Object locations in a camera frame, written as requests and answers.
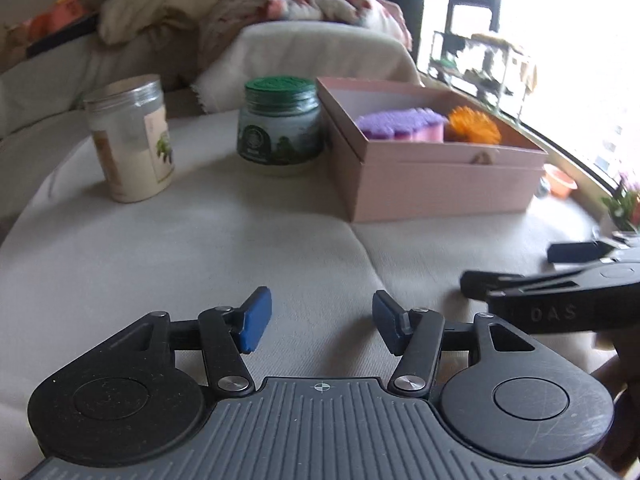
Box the person's right hand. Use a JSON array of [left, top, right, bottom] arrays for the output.
[[592, 331, 640, 461]]

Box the clear plastic jar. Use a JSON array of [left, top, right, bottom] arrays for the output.
[[82, 75, 176, 204]]

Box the orange bristly ball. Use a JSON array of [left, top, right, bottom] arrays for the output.
[[445, 106, 502, 145]]

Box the cream pillow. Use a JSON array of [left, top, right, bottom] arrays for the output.
[[97, 0, 231, 46]]

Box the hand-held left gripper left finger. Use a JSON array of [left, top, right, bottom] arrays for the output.
[[87, 286, 273, 398]]

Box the orange plastic basin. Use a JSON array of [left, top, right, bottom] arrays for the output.
[[545, 162, 578, 198]]

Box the orange toy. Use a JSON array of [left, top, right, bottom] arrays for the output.
[[27, 0, 93, 41]]

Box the pink cardboard box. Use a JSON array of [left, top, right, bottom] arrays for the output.
[[316, 76, 548, 223]]

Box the green lid glass jar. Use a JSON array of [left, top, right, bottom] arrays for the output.
[[236, 76, 325, 177]]

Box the floral print blanket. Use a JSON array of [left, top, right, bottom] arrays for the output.
[[197, 0, 413, 76]]

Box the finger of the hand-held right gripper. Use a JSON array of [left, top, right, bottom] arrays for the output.
[[547, 241, 640, 263], [460, 266, 601, 301]]

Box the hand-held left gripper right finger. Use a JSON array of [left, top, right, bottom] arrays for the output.
[[372, 290, 556, 401]]

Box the pink flowering potted plant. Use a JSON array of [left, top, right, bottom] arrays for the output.
[[602, 172, 640, 233]]

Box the dark flat box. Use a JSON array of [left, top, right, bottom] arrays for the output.
[[25, 12, 101, 58]]

